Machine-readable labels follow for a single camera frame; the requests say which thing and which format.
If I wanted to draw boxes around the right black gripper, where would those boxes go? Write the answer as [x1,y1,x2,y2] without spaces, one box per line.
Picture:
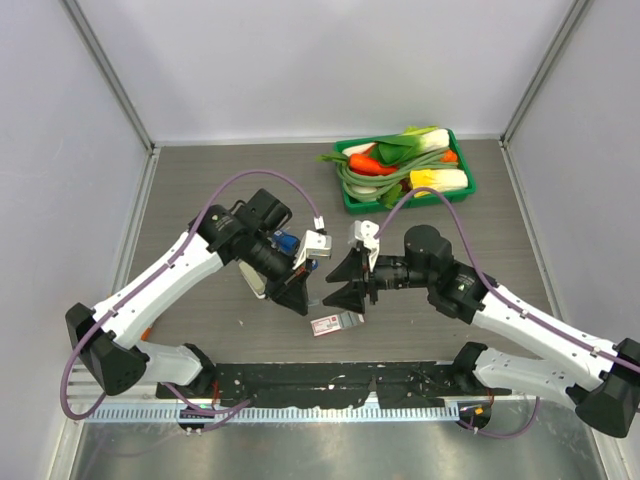
[324,246,434,314]

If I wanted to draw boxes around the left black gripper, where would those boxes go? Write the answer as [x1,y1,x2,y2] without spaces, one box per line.
[245,232,314,315]

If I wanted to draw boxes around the white beige stapler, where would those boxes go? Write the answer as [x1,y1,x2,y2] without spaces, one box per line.
[238,262,266,300]

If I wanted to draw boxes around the red white staple box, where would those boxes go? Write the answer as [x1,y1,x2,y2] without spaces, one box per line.
[310,311,365,337]

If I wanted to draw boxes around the blue stapler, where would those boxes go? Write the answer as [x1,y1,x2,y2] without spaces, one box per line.
[271,230,300,256]

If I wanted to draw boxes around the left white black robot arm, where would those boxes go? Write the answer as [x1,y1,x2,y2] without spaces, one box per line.
[65,189,331,399]

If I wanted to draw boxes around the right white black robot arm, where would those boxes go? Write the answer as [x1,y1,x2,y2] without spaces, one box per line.
[323,221,639,438]

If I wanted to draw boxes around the green plastic tray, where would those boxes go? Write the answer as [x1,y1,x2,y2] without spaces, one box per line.
[333,128,478,216]

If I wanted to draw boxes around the green toy long beans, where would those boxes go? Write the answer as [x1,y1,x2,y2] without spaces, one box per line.
[336,149,459,202]

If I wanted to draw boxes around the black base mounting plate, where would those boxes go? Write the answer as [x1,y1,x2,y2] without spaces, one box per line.
[155,360,514,409]

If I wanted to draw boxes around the orange toy carrot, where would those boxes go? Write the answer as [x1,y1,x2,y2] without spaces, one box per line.
[348,153,397,176]

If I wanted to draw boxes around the white toy radish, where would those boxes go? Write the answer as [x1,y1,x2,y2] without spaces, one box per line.
[341,142,376,157]

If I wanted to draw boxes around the yellow white toy cabbage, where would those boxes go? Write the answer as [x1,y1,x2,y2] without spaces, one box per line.
[409,169,469,193]

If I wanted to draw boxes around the colourful snack packet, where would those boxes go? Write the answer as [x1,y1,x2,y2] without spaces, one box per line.
[141,327,152,341]

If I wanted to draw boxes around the white green toy bok choy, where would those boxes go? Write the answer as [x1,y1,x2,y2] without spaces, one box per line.
[374,126,449,165]

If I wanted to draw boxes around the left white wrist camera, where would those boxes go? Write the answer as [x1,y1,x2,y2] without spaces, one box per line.
[293,215,333,269]

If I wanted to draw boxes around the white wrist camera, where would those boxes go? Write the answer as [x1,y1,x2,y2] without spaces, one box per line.
[293,215,333,269]
[348,220,380,271]

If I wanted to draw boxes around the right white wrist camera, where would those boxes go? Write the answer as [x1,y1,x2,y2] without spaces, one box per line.
[348,220,380,271]

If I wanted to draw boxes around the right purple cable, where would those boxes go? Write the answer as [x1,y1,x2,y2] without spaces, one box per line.
[374,187,640,440]

